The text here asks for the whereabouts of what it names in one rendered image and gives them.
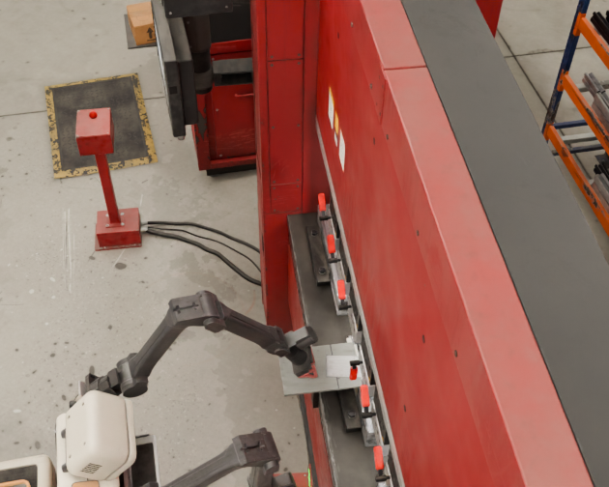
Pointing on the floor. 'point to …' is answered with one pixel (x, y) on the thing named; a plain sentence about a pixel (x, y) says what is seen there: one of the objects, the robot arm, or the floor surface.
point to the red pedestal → (110, 240)
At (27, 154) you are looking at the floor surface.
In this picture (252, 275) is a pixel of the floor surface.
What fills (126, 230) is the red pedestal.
